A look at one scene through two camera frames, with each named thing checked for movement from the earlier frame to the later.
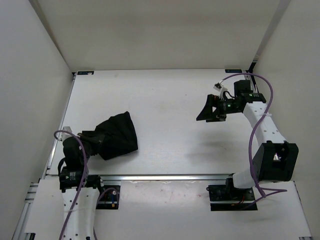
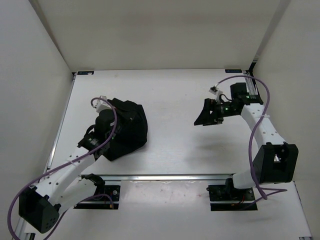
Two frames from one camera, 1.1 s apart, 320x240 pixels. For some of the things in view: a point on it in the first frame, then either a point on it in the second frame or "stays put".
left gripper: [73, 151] → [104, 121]
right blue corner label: [233, 71] stays put
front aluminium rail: [154, 177] stays put
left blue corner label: [85, 72] stays put
